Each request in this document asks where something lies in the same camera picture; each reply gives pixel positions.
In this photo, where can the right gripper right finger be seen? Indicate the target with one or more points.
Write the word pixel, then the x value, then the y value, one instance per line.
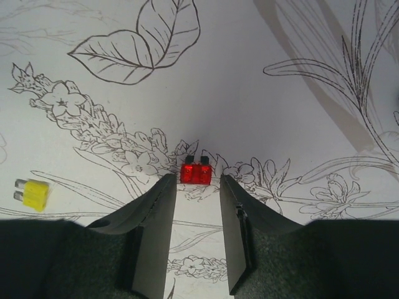
pixel 267 254

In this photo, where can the yellow blade fuse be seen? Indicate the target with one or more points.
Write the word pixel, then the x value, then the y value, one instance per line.
pixel 32 193

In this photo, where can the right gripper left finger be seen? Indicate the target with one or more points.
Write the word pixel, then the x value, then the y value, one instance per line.
pixel 146 224

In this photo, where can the red blade fuse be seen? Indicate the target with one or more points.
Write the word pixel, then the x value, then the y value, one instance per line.
pixel 196 173

